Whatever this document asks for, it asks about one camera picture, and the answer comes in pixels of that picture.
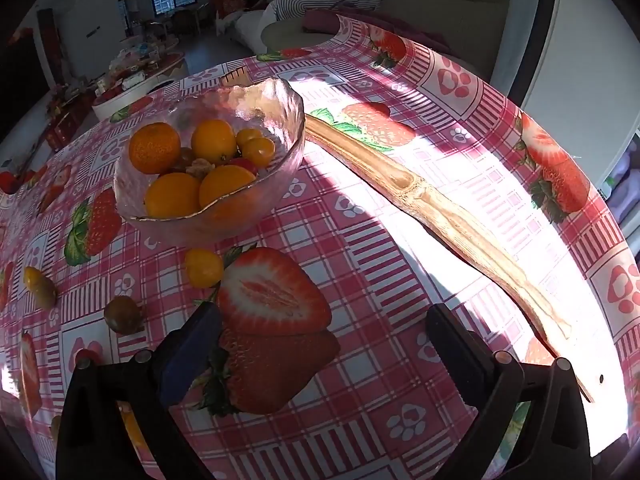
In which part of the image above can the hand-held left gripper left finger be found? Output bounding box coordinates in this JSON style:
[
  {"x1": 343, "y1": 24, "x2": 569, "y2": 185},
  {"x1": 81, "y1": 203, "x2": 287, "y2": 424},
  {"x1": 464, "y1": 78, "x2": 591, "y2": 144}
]
[{"x1": 55, "y1": 302, "x2": 223, "y2": 480}]

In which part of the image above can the striped blanket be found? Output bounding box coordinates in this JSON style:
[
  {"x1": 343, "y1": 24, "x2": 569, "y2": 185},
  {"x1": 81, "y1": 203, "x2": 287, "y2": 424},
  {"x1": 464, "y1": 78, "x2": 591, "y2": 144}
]
[{"x1": 264, "y1": 0, "x2": 346, "y2": 23}]

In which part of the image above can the strawberry print plaid tablecloth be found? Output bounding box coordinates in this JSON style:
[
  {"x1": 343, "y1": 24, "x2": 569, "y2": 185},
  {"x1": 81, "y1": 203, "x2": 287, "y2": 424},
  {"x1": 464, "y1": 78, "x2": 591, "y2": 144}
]
[{"x1": 0, "y1": 15, "x2": 640, "y2": 480}]

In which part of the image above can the large dimpled orange mandarin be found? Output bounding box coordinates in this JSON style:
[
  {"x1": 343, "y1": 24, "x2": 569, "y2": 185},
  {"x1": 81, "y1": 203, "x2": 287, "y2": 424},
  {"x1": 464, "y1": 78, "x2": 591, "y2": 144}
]
[{"x1": 128, "y1": 122, "x2": 182, "y2": 175}]

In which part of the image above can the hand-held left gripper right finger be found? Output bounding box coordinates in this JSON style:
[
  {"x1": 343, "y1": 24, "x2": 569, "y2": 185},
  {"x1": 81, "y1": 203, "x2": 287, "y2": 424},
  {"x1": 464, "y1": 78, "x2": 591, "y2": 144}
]
[{"x1": 425, "y1": 302, "x2": 593, "y2": 480}]

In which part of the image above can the walnut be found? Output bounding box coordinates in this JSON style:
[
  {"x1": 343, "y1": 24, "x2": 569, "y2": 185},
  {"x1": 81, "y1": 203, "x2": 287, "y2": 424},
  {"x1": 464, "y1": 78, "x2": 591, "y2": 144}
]
[{"x1": 185, "y1": 158, "x2": 217, "y2": 180}]

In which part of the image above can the clear glass bowl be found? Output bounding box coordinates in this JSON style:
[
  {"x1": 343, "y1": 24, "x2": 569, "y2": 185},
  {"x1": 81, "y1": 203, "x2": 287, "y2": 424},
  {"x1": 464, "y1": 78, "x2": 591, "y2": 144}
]
[{"x1": 112, "y1": 77, "x2": 307, "y2": 233}]

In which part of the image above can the maroon cushion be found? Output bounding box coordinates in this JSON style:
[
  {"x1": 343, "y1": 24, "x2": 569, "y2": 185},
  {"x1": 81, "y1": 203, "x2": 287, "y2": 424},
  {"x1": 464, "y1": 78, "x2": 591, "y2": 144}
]
[{"x1": 301, "y1": 9, "x2": 342, "y2": 36}]

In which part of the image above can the white oval coffee table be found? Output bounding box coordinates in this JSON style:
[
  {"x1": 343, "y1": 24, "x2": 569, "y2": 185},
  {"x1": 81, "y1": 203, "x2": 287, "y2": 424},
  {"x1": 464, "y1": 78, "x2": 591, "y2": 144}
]
[{"x1": 91, "y1": 52, "x2": 188, "y2": 121}]

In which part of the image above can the dark brown cherry tomato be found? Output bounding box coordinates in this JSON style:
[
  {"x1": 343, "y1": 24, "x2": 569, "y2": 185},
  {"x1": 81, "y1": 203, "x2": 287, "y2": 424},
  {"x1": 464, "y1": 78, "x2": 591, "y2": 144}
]
[{"x1": 103, "y1": 295, "x2": 143, "y2": 335}]

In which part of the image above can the olive green cherry tomato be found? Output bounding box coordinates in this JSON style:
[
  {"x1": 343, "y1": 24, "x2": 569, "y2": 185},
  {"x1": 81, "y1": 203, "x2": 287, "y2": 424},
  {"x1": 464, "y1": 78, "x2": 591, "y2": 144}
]
[{"x1": 31, "y1": 276, "x2": 57, "y2": 311}]

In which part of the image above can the beige sofa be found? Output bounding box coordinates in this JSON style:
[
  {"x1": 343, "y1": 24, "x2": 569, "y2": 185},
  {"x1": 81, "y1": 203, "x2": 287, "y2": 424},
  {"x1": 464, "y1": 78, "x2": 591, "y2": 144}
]
[{"x1": 261, "y1": 0, "x2": 516, "y2": 83}]

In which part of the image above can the dark wooden chair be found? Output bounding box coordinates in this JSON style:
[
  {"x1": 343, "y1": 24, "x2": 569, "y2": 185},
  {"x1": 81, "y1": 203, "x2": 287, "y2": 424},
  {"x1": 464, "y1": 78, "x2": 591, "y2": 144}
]
[{"x1": 171, "y1": 9, "x2": 197, "y2": 37}]

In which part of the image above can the smooth orange citrus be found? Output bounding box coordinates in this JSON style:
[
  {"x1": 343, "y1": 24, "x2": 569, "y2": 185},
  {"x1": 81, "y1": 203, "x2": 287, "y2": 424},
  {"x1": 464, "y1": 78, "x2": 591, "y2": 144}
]
[
  {"x1": 199, "y1": 165, "x2": 257, "y2": 209},
  {"x1": 144, "y1": 172, "x2": 202, "y2": 219},
  {"x1": 191, "y1": 118, "x2": 237, "y2": 163}
]

